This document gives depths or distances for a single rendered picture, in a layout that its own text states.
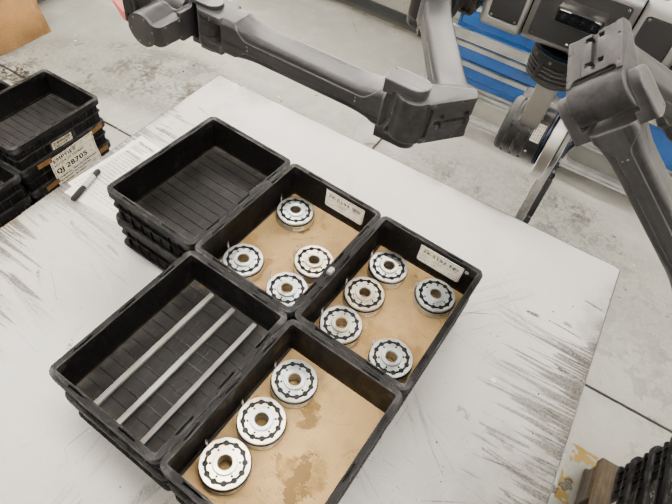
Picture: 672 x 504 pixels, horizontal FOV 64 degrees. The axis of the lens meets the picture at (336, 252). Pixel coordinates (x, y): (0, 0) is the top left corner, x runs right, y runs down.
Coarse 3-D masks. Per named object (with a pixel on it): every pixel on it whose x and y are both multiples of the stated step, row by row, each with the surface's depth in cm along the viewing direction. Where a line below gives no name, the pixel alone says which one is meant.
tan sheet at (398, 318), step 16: (416, 272) 142; (400, 288) 139; (336, 304) 133; (384, 304) 135; (400, 304) 135; (368, 320) 131; (384, 320) 132; (400, 320) 133; (416, 320) 133; (432, 320) 134; (368, 336) 129; (384, 336) 129; (400, 336) 130; (416, 336) 130; (432, 336) 131; (368, 352) 126; (416, 352) 128
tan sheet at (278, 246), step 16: (272, 224) 147; (320, 224) 149; (336, 224) 150; (256, 240) 143; (272, 240) 143; (288, 240) 144; (304, 240) 145; (320, 240) 145; (336, 240) 146; (272, 256) 140; (288, 256) 141; (336, 256) 143; (272, 272) 137
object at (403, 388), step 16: (400, 224) 139; (352, 256) 130; (448, 256) 134; (336, 272) 127; (480, 272) 132; (320, 288) 124; (304, 304) 120; (464, 304) 126; (304, 320) 118; (448, 320) 123; (352, 352) 114; (432, 352) 117; (368, 368) 113; (416, 368) 114; (400, 384) 111
